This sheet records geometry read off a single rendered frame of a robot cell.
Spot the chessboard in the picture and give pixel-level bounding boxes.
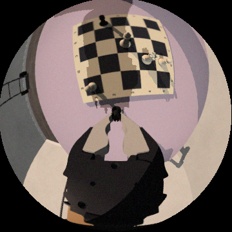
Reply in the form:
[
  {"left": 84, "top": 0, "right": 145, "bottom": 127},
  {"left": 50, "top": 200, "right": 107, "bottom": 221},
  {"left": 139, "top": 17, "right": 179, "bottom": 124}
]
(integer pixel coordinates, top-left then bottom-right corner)
[{"left": 73, "top": 14, "right": 174, "bottom": 103}]

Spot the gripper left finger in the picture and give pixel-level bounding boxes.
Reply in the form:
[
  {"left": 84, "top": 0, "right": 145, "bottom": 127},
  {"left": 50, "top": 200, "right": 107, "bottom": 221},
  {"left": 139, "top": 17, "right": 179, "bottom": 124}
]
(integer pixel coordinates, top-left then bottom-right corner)
[{"left": 63, "top": 112, "right": 113, "bottom": 177}]

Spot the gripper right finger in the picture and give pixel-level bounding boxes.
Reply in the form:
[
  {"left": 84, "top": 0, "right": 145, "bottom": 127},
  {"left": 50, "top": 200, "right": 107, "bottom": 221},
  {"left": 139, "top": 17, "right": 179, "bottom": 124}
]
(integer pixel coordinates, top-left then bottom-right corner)
[{"left": 119, "top": 113, "right": 168, "bottom": 179}]

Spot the white pawn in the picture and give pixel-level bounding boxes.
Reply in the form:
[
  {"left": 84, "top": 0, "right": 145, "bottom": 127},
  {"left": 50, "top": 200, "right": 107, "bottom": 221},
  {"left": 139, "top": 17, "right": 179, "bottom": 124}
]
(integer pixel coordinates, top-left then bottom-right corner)
[
  {"left": 85, "top": 82, "right": 97, "bottom": 92},
  {"left": 158, "top": 59, "right": 171, "bottom": 66}
]

